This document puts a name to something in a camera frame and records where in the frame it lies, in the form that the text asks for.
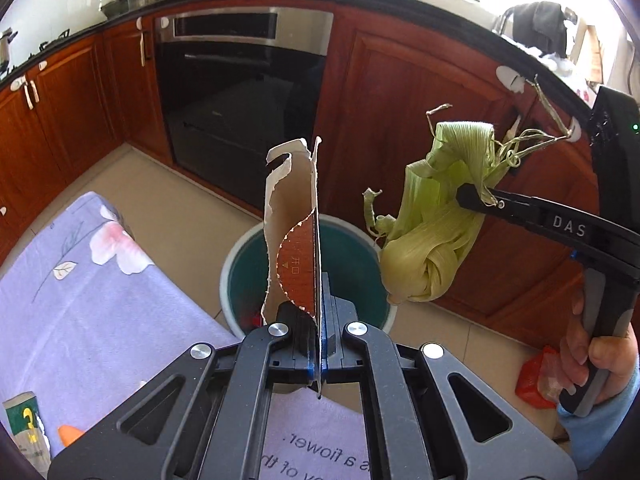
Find person's right forearm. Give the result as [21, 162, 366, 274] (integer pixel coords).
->
[555, 360, 640, 472]

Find purple floral blanket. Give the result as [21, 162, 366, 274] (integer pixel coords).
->
[0, 191, 382, 480]

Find dried straw strings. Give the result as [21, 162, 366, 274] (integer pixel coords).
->
[530, 74, 573, 140]

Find dark cloth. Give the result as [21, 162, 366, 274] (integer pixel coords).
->
[510, 2, 581, 59]

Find person's right hand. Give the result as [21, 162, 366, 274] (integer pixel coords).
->
[560, 285, 640, 407]

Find green plastic bin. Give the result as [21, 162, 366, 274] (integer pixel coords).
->
[220, 214, 398, 338]

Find black kitchen countertop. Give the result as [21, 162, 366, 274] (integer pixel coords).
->
[0, 0, 603, 121]

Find red plastic bag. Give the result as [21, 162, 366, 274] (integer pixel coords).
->
[515, 344, 568, 407]

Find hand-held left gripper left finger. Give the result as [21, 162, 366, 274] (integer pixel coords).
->
[47, 302, 321, 480]

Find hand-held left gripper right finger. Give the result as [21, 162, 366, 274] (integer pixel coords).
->
[319, 271, 578, 480]

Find black built-in oven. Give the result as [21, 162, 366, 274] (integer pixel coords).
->
[152, 7, 335, 212]

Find torn brown cardboard carton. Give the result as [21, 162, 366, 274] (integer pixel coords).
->
[261, 136, 323, 401]

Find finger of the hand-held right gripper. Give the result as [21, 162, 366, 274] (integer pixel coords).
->
[455, 183, 548, 233]

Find orange scrap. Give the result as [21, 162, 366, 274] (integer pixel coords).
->
[58, 425, 87, 447]

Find wooden cabinet with black handles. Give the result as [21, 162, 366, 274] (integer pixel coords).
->
[312, 10, 608, 351]

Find wooden cabinet with white handles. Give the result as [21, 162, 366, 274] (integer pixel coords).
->
[0, 12, 176, 266]

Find green corn husk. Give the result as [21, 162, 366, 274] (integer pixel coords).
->
[362, 104, 548, 306]

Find green printed packet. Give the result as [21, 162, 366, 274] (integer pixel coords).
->
[2, 391, 53, 467]

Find white wall hook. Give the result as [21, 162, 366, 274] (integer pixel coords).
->
[496, 65, 531, 93]

